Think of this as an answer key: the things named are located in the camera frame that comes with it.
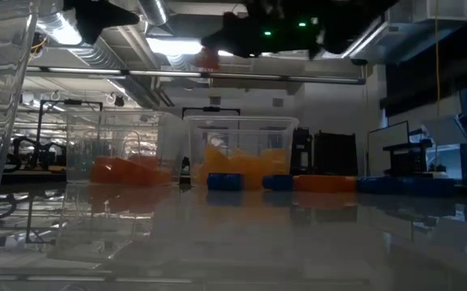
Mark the black equipment rack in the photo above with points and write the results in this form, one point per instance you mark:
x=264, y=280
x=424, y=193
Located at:
x=304, y=149

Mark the flat silver ventilation duct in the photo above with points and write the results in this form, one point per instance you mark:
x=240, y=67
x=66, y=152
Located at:
x=399, y=36

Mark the distant robot workstation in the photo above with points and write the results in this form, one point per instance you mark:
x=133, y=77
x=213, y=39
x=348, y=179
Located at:
x=31, y=155

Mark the long ceiling pipe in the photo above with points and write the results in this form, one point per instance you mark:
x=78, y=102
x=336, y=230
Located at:
x=278, y=77

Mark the flexible silver duct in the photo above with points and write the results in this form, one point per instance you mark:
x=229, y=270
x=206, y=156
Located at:
x=76, y=40

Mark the black mesh crate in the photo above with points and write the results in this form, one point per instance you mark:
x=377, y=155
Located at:
x=409, y=157

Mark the ceiling light panel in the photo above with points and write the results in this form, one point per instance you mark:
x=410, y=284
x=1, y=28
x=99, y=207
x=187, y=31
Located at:
x=173, y=46

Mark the black ceiling device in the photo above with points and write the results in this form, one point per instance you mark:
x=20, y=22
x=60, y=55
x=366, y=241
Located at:
x=37, y=40

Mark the round silver air duct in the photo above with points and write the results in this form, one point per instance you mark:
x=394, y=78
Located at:
x=152, y=10

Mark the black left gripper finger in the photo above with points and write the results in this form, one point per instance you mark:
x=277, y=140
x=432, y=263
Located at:
x=90, y=32
x=116, y=16

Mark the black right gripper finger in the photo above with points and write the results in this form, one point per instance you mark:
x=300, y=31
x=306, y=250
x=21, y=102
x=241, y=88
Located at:
x=225, y=40

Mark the black cabinet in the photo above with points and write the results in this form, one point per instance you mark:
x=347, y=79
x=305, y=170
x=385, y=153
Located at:
x=336, y=151

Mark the yellow building block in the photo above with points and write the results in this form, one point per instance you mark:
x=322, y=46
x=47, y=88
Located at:
x=272, y=163
x=219, y=161

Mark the clear plastic bin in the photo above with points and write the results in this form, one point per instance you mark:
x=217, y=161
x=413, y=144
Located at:
x=96, y=133
x=11, y=101
x=237, y=129

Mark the black metal frame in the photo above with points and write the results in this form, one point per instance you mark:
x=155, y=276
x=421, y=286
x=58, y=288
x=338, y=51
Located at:
x=211, y=110
x=39, y=129

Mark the white angled panel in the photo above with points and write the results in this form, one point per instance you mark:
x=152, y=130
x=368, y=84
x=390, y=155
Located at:
x=447, y=131

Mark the black security camera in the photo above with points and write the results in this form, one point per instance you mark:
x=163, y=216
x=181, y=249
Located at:
x=359, y=61

